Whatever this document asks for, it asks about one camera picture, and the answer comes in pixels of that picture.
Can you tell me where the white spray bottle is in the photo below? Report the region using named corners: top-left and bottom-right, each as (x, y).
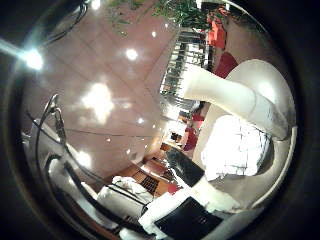
top-left (182, 64), bottom-right (292, 141)

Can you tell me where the white checked cloth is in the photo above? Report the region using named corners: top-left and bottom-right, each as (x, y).
top-left (200, 114), bottom-right (273, 183)

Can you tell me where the wooden panel with black grille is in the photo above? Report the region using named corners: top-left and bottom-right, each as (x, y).
top-left (124, 163), bottom-right (181, 199)

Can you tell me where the red chair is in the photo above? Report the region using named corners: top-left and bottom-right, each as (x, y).
top-left (213, 51), bottom-right (240, 80)
top-left (182, 125), bottom-right (200, 152)

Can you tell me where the metal display shelf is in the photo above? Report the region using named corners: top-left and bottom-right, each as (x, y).
top-left (159, 29), bottom-right (215, 113)

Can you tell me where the orange red seat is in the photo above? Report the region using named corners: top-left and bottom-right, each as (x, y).
top-left (207, 16), bottom-right (228, 50)

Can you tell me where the green leafy plant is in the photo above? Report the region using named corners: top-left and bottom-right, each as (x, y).
top-left (108, 0), bottom-right (214, 31)

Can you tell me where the thick black cable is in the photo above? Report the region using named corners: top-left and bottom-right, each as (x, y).
top-left (44, 154), bottom-right (148, 234)

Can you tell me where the thin black cable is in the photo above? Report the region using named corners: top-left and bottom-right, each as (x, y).
top-left (43, 0), bottom-right (89, 46)
top-left (34, 93), bottom-right (148, 206)

